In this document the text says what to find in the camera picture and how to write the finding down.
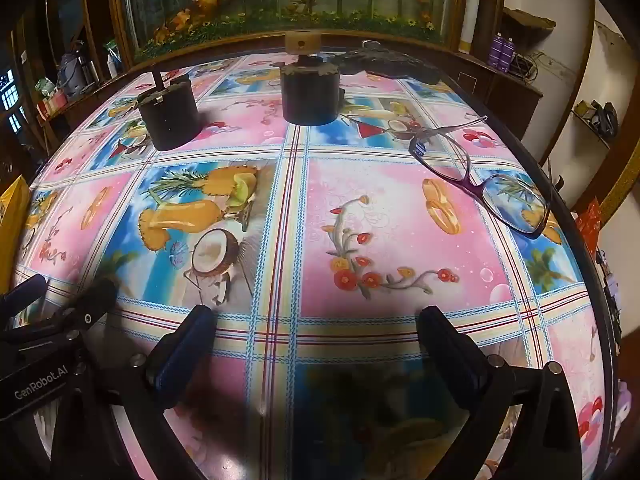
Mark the green white wipes pack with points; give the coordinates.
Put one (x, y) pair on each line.
(44, 87)

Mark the steel thermos flask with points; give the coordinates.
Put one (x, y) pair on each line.
(91, 67)

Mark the white and yellow rolled poster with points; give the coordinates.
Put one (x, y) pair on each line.
(474, 5)

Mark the dark cylindrical motor with shaft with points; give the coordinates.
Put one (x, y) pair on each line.
(170, 115)

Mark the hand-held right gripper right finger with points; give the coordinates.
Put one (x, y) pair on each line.
(457, 362)

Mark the purple frame eyeglasses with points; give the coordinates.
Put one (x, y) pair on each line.
(520, 200)

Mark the printed fruit tablecloth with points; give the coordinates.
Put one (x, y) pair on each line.
(400, 220)

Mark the wooden spool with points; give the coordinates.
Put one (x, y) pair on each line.
(302, 42)

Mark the pink box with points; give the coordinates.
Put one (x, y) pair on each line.
(52, 105)

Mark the white spray bottle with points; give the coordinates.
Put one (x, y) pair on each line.
(112, 62)

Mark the yellow cardboard box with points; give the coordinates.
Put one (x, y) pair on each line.
(12, 210)

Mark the purple bottle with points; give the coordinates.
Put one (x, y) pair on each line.
(509, 53)
(497, 50)

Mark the dark wooden sideboard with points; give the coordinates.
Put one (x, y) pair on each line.
(505, 95)

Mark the barred window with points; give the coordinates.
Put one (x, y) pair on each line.
(9, 97)

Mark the wooden wall shelf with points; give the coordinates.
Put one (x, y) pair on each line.
(530, 20)
(595, 117)

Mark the blue electric kettle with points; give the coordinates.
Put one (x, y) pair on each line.
(70, 70)

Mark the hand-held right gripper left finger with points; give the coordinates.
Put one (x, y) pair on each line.
(177, 360)

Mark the red printed bag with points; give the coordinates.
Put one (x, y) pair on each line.
(590, 220)

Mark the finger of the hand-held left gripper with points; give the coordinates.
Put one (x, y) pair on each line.
(95, 305)
(25, 290)

